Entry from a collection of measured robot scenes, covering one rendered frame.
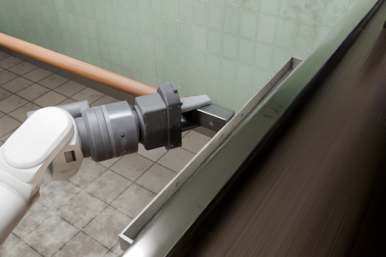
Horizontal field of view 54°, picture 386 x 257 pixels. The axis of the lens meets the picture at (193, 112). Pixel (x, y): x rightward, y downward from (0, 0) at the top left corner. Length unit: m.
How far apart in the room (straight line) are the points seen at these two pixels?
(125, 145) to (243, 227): 0.40
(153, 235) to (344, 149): 0.16
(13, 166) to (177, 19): 1.79
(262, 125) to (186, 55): 2.07
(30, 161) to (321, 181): 0.40
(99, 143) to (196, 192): 0.40
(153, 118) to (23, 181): 0.21
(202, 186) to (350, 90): 0.19
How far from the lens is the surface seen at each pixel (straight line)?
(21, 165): 0.55
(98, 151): 0.59
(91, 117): 0.59
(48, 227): 2.13
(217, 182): 0.21
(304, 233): 0.23
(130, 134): 0.59
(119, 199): 2.15
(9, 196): 0.56
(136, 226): 0.49
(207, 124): 0.64
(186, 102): 0.64
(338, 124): 0.31
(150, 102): 0.61
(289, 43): 1.95
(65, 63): 0.84
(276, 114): 0.26
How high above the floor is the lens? 1.58
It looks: 35 degrees down
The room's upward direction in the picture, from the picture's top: straight up
